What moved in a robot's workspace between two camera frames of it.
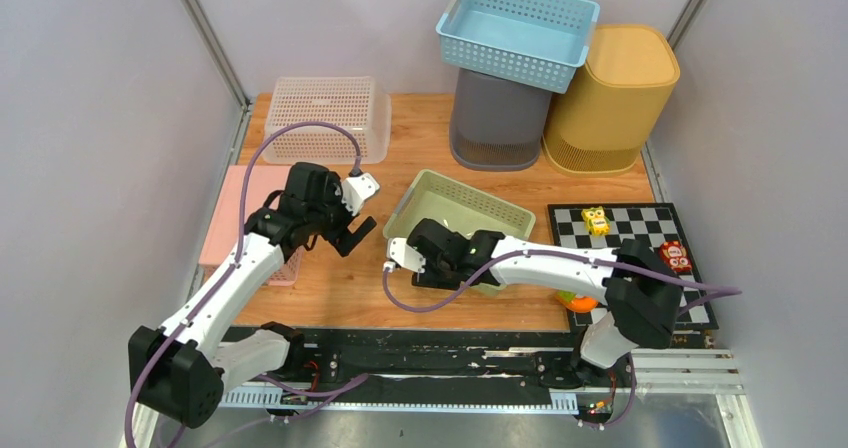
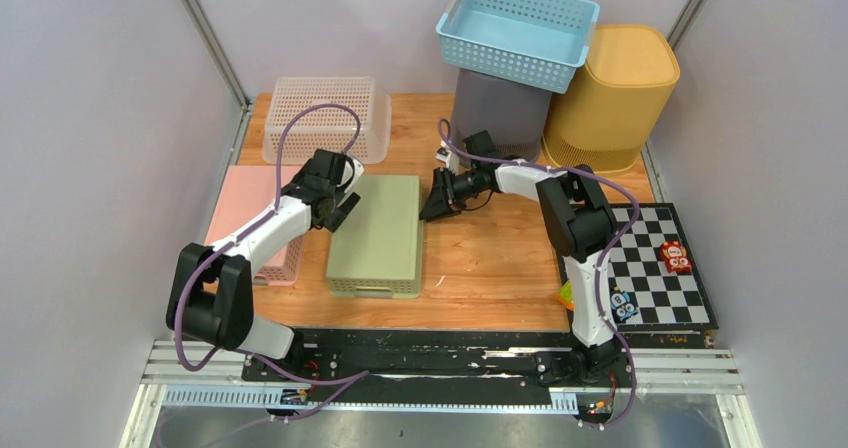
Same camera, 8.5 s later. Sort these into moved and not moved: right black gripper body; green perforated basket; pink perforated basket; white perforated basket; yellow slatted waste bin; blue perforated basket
Moved: right black gripper body; green perforated basket
Not moved: blue perforated basket; white perforated basket; pink perforated basket; yellow slatted waste bin
